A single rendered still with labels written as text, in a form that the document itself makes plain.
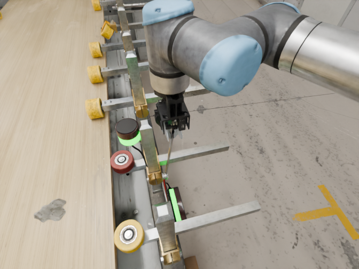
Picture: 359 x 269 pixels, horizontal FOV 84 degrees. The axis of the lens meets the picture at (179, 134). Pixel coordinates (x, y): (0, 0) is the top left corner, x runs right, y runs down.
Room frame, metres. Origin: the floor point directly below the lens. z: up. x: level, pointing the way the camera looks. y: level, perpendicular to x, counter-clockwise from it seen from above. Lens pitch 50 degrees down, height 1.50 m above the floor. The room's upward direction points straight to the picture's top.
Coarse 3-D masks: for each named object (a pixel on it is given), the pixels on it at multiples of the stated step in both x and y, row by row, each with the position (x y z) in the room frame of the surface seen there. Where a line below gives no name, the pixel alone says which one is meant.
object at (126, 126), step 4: (124, 120) 0.37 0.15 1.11; (128, 120) 0.37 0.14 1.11; (132, 120) 0.37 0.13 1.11; (120, 124) 0.36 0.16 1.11; (124, 124) 0.36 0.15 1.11; (128, 124) 0.36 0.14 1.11; (132, 124) 0.36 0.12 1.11; (136, 124) 0.36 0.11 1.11; (116, 128) 0.34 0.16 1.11; (120, 128) 0.34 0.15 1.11; (124, 128) 0.34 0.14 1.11; (128, 128) 0.34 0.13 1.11; (132, 128) 0.34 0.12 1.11; (120, 132) 0.33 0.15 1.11; (124, 132) 0.33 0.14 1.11; (128, 132) 0.33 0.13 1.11; (140, 140) 0.34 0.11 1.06; (136, 148) 0.35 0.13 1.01; (140, 152) 0.35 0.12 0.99; (144, 160) 0.35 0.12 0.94
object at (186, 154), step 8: (216, 144) 0.48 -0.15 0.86; (224, 144) 0.48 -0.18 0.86; (176, 152) 0.44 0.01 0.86; (184, 152) 0.44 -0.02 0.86; (192, 152) 0.44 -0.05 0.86; (200, 152) 0.44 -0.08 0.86; (208, 152) 0.45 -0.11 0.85; (216, 152) 0.46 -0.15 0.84; (136, 160) 0.40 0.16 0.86; (160, 160) 0.40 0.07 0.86; (176, 160) 0.41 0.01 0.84; (136, 168) 0.37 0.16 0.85; (144, 168) 0.38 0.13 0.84
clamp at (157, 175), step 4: (156, 152) 0.43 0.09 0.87; (144, 156) 0.41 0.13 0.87; (148, 168) 0.36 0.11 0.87; (160, 168) 0.36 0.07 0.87; (148, 172) 0.35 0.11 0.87; (152, 172) 0.35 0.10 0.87; (156, 172) 0.35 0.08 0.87; (160, 172) 0.35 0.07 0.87; (148, 176) 0.34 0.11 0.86; (152, 176) 0.33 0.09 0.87; (156, 176) 0.33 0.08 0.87; (160, 176) 0.33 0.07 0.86; (148, 180) 0.32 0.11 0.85; (152, 180) 0.32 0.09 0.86; (160, 180) 0.33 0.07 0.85; (152, 184) 0.32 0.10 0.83; (156, 184) 0.32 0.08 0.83
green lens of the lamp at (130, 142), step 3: (138, 135) 0.34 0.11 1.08; (135, 138) 0.33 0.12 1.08; (138, 138) 0.34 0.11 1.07; (120, 141) 0.33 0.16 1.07; (123, 141) 0.33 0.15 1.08; (126, 141) 0.32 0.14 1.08; (129, 141) 0.32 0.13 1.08; (132, 141) 0.33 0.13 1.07; (135, 141) 0.33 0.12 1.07; (123, 144) 0.33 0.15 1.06; (126, 144) 0.32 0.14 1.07; (129, 144) 0.32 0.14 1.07; (132, 144) 0.33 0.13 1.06
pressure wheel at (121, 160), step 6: (114, 156) 0.39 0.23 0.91; (120, 156) 0.39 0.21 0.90; (126, 156) 0.39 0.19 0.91; (132, 156) 0.39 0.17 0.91; (114, 162) 0.36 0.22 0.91; (120, 162) 0.37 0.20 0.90; (126, 162) 0.36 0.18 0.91; (132, 162) 0.37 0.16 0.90; (114, 168) 0.34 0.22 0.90; (120, 168) 0.34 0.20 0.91; (126, 168) 0.34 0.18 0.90; (126, 174) 0.37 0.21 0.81
